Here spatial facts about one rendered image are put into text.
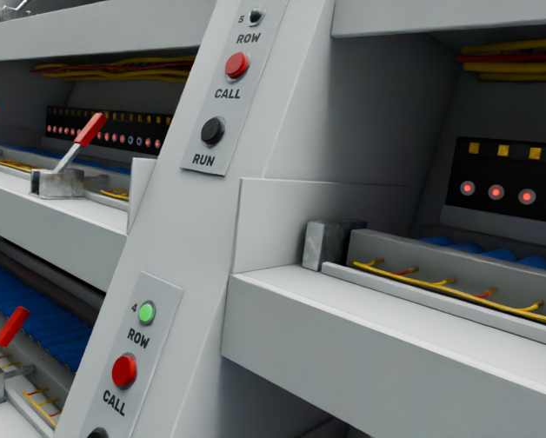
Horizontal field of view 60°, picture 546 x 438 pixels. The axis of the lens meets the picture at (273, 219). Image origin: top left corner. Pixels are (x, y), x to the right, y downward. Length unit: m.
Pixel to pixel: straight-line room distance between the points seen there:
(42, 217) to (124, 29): 0.17
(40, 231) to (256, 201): 0.23
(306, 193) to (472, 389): 0.14
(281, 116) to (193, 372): 0.14
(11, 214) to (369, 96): 0.33
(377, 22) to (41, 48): 0.41
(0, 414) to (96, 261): 0.18
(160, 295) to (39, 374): 0.24
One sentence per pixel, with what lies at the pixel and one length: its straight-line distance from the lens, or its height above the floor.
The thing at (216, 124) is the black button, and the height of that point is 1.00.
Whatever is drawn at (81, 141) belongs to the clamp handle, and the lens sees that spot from 0.47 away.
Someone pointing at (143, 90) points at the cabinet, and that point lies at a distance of 0.78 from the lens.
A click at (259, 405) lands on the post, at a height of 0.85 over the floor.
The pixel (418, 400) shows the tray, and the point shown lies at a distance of 0.20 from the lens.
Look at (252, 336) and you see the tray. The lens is 0.24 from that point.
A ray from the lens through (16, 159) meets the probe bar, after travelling 0.69.
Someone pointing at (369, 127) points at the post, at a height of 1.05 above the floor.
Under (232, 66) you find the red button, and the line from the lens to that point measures 0.30.
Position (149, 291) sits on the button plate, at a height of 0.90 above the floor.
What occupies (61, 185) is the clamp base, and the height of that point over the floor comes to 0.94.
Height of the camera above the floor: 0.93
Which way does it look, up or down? 6 degrees up
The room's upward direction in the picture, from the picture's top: 19 degrees clockwise
